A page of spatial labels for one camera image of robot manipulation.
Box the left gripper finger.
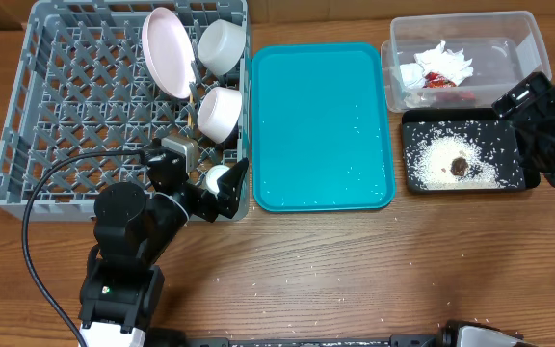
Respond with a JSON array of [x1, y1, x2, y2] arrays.
[[142, 138, 166, 162], [217, 158, 250, 219]]

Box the white paper cup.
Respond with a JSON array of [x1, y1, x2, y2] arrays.
[[203, 165, 229, 195]]

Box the wooden chopstick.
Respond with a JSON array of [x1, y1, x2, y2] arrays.
[[187, 95, 196, 129]]

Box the pink bowl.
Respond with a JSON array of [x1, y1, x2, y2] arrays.
[[198, 87, 243, 144]]

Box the pink round plate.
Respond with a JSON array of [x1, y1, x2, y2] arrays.
[[142, 7, 196, 99]]

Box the grey-white bowl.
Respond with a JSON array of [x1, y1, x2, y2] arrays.
[[198, 19, 246, 75]]

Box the pile of rice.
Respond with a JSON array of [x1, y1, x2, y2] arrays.
[[407, 120, 522, 190]]

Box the red snack wrapper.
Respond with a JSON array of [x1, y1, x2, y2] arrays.
[[424, 72, 476, 103]]

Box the brown food scrap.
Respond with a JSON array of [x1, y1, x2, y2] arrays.
[[450, 157, 469, 177]]

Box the white napkin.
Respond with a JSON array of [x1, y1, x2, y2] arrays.
[[400, 40, 474, 89]]

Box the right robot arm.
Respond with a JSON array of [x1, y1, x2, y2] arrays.
[[428, 72, 555, 347]]

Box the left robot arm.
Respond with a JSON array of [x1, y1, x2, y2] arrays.
[[79, 140, 249, 346]]

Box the grey dishwasher rack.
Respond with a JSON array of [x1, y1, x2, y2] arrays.
[[0, 0, 252, 222]]

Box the black food waste tray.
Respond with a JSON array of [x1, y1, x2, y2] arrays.
[[401, 106, 542, 195]]

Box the teal plastic tray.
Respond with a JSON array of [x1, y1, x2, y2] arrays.
[[251, 42, 396, 213]]

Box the clear plastic bin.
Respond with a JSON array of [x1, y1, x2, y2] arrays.
[[381, 11, 552, 113]]

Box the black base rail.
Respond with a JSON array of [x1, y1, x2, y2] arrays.
[[144, 328, 436, 347]]

